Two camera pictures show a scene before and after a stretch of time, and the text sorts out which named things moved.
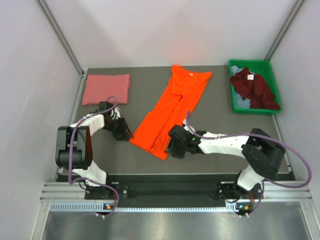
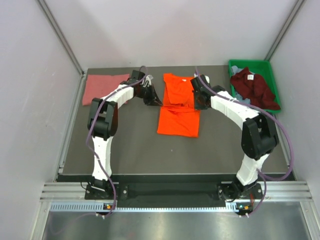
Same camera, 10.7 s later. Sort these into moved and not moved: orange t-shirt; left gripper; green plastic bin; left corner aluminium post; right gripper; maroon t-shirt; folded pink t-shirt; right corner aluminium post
Moved: right gripper; left gripper; orange t-shirt
Not moved: right corner aluminium post; folded pink t-shirt; green plastic bin; left corner aluminium post; maroon t-shirt
